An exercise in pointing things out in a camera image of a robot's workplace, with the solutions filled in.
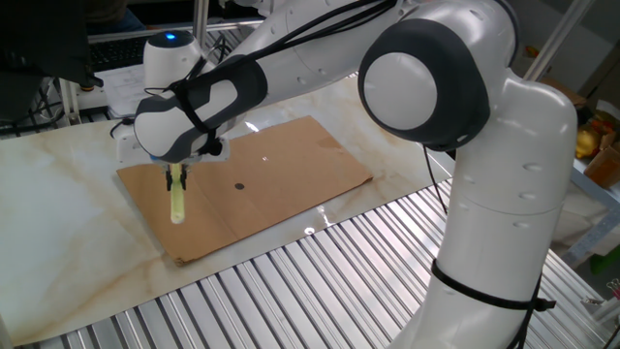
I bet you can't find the aluminium frame post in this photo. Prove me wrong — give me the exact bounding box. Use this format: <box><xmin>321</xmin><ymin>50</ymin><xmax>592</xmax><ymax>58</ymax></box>
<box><xmin>192</xmin><ymin>0</ymin><xmax>210</xmax><ymax>38</ymax></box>
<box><xmin>522</xmin><ymin>0</ymin><xmax>597</xmax><ymax>81</ymax></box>
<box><xmin>57</xmin><ymin>77</ymin><xmax>81</xmax><ymax>126</ymax></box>

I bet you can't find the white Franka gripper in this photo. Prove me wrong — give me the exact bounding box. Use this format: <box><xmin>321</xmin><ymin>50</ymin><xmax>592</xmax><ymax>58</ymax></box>
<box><xmin>114</xmin><ymin>123</ymin><xmax>232</xmax><ymax>192</ymax></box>

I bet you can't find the light green plastic flyswatter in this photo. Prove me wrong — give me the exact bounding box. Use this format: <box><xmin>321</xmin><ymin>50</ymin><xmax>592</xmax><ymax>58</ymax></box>
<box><xmin>169</xmin><ymin>162</ymin><xmax>187</xmax><ymax>225</ymax></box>

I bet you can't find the black cable bundle on arm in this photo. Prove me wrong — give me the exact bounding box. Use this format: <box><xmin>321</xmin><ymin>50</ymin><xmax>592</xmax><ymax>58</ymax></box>
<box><xmin>144</xmin><ymin>0</ymin><xmax>398</xmax><ymax>156</ymax></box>

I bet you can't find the black computer monitor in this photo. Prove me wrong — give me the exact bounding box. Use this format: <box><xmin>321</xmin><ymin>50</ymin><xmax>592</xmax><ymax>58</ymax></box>
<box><xmin>0</xmin><ymin>0</ymin><xmax>105</xmax><ymax>122</ymax></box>

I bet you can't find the black computer keyboard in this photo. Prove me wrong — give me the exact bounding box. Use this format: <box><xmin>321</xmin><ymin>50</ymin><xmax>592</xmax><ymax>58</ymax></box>
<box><xmin>88</xmin><ymin>36</ymin><xmax>149</xmax><ymax>73</ymax></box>

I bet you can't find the yellow toy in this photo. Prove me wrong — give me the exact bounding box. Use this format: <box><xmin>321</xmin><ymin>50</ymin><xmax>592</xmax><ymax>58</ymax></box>
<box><xmin>574</xmin><ymin>123</ymin><xmax>602</xmax><ymax>160</ymax></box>

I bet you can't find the small brown box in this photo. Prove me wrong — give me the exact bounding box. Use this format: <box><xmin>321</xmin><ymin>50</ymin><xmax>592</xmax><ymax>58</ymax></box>
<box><xmin>583</xmin><ymin>144</ymin><xmax>620</xmax><ymax>190</ymax></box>

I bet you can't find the stack of printed papers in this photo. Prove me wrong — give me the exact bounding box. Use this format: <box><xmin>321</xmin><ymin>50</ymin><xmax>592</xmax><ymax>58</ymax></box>
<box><xmin>99</xmin><ymin>62</ymin><xmax>149</xmax><ymax>120</ymax></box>

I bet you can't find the green plastic object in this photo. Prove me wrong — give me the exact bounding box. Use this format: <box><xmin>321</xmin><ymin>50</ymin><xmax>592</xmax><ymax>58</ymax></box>
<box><xmin>588</xmin><ymin>244</ymin><xmax>620</xmax><ymax>277</ymax></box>

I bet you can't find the marble pattern board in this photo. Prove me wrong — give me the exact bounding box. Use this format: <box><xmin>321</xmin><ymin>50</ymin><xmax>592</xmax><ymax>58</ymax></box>
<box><xmin>0</xmin><ymin>75</ymin><xmax>462</xmax><ymax>346</ymax></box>

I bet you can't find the brown cardboard sheet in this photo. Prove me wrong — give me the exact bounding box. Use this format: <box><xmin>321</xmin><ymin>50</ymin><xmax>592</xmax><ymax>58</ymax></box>
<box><xmin>116</xmin><ymin>114</ymin><xmax>374</xmax><ymax>267</ymax></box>

